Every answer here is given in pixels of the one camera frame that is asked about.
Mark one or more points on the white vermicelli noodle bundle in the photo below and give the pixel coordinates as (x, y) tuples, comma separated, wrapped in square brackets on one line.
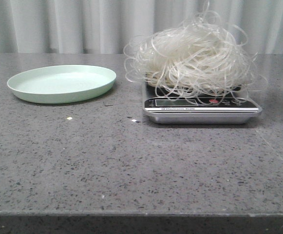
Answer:
[(200, 57)]

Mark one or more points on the light green plastic plate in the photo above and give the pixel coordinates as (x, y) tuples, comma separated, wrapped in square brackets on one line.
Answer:
[(62, 84)]

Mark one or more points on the white pleated curtain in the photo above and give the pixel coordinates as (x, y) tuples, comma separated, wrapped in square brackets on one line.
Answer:
[(106, 26)]

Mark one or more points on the black silver kitchen scale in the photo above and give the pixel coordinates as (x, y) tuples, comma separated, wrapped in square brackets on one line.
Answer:
[(199, 114)]

